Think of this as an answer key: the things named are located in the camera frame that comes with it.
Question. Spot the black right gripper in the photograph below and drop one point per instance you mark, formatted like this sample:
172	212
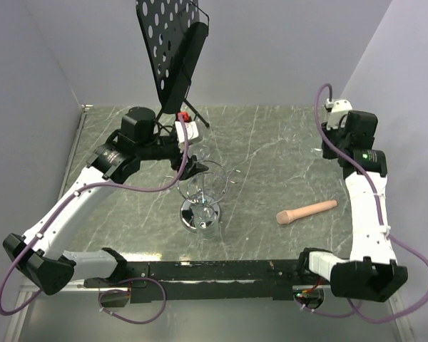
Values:
327	153

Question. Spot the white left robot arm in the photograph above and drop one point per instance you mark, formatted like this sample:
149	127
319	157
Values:
41	254

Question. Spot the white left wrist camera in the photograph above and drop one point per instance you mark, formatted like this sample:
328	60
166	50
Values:
187	129

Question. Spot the black music stand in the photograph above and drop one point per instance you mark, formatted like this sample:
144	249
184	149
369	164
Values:
174	33

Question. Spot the chrome wine glass rack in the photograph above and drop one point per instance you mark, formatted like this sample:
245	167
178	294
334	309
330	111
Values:
209	187

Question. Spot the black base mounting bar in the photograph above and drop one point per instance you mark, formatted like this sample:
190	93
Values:
197	280

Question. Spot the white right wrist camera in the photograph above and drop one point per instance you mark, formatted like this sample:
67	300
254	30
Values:
337	110

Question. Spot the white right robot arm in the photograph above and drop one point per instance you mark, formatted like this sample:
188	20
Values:
371	273

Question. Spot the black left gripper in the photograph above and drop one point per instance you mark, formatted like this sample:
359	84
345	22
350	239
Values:
192	167

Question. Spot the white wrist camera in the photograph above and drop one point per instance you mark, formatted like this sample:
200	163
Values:
337	110
187	129

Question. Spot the clear wine glass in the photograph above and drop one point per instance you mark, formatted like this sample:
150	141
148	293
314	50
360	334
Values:
290	142
206	222
200	151
310	148

